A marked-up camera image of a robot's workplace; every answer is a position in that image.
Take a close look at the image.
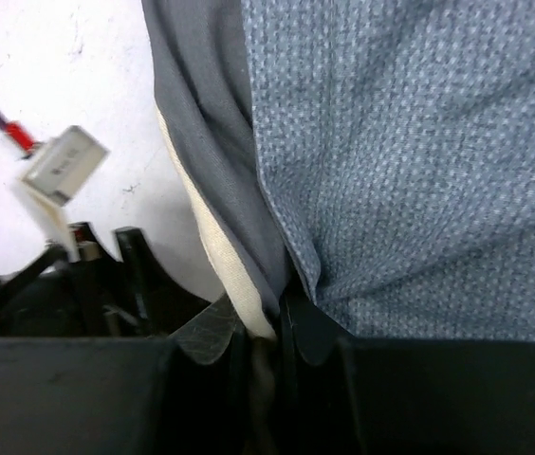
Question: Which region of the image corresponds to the blue grey pillowcase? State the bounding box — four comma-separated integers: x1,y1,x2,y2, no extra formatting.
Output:
142,1,535,341

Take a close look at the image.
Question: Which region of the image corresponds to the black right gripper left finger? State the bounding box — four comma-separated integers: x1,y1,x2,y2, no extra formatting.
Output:
167,298,249,454

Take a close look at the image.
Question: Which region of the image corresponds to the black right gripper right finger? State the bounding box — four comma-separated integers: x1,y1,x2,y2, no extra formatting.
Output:
280,292,367,454

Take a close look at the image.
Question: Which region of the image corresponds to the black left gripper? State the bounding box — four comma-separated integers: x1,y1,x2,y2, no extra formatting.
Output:
0,223,209,337

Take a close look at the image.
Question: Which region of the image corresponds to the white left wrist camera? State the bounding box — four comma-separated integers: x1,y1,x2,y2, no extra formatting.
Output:
12,125,108,262

